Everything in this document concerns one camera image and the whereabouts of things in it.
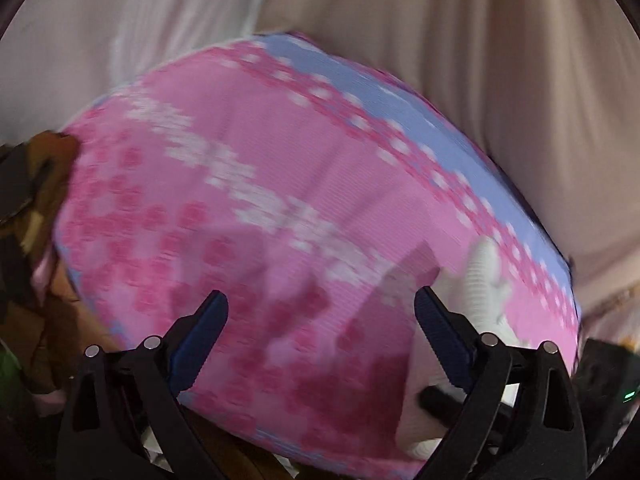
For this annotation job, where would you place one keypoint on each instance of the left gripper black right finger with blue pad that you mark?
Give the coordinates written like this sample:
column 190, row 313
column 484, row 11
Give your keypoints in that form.
column 519, row 418

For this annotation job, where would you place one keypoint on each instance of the beige curtain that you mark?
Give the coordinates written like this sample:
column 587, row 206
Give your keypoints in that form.
column 548, row 89

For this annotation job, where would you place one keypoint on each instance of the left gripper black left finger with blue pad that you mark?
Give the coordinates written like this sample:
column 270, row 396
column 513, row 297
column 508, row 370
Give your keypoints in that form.
column 123, row 419

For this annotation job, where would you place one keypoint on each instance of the pink floral bed sheet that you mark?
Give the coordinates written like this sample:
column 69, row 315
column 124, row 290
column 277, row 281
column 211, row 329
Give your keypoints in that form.
column 318, row 196

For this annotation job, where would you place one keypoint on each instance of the white knit sweater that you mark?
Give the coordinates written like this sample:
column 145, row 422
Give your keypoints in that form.
column 479, row 293

